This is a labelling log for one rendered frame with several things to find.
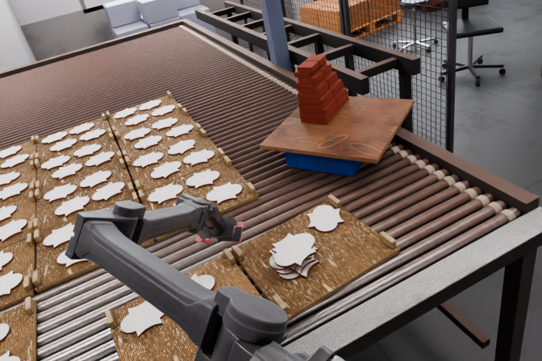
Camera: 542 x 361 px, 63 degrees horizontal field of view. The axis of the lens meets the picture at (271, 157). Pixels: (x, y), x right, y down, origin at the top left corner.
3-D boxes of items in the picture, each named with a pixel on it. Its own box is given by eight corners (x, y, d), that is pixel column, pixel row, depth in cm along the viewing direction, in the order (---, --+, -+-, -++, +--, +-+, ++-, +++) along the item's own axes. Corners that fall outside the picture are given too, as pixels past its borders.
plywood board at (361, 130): (414, 103, 195) (414, 99, 194) (377, 163, 160) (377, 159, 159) (311, 97, 220) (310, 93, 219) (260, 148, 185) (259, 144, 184)
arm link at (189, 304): (45, 254, 76) (63, 198, 76) (112, 252, 87) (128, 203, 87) (238, 411, 51) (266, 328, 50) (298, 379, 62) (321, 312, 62)
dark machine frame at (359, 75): (423, 208, 290) (420, 57, 238) (373, 232, 279) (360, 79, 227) (247, 88, 532) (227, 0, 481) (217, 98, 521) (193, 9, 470)
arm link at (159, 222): (115, 267, 81) (133, 211, 80) (89, 256, 82) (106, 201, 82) (202, 234, 123) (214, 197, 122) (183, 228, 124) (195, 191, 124)
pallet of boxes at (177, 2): (210, 63, 644) (188, -19, 587) (227, 76, 581) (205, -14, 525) (131, 88, 612) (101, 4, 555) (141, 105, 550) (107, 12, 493)
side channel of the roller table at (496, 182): (536, 220, 145) (539, 197, 140) (523, 227, 143) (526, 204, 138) (190, 28, 474) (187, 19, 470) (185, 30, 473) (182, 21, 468)
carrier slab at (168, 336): (281, 325, 120) (281, 321, 119) (135, 413, 106) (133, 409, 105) (228, 255, 148) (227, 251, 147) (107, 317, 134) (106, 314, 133)
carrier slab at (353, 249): (400, 252, 135) (399, 248, 134) (286, 323, 120) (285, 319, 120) (331, 201, 163) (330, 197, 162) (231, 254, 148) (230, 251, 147)
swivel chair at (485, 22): (517, 72, 434) (527, -36, 385) (466, 93, 417) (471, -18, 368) (467, 58, 486) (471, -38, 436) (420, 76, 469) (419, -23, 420)
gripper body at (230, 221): (204, 220, 138) (197, 208, 132) (236, 220, 136) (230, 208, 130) (200, 239, 134) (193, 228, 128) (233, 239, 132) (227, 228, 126)
